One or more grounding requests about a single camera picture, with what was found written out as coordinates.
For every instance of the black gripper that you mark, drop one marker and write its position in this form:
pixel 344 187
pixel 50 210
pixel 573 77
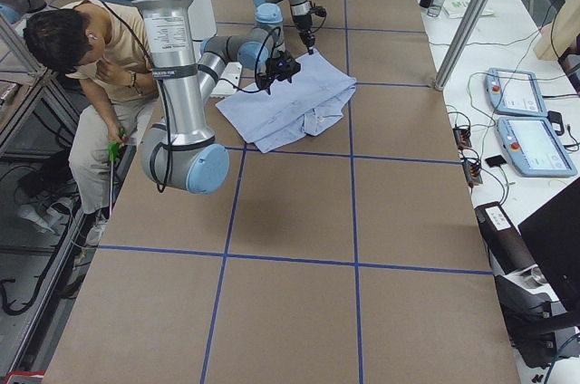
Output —
pixel 271 68
pixel 304 24

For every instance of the blue striped button shirt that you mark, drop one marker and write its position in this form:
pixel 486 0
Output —
pixel 307 106

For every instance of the seated person beige shirt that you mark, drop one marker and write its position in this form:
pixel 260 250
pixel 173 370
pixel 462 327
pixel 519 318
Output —
pixel 103 47

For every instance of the upper teach pendant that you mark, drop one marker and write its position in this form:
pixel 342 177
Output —
pixel 514 93

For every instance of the teach pendant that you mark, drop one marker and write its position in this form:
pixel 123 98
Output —
pixel 514 93
pixel 533 148

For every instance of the lower teach pendant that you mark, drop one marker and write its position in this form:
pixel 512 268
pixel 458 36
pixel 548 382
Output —
pixel 533 148

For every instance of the black monitor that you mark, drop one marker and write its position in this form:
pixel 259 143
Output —
pixel 551 235

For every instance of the aluminium frame post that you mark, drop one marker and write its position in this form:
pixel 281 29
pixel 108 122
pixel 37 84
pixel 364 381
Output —
pixel 459 42

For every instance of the green handled grabber tool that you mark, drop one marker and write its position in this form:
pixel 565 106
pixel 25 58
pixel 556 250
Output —
pixel 114 149

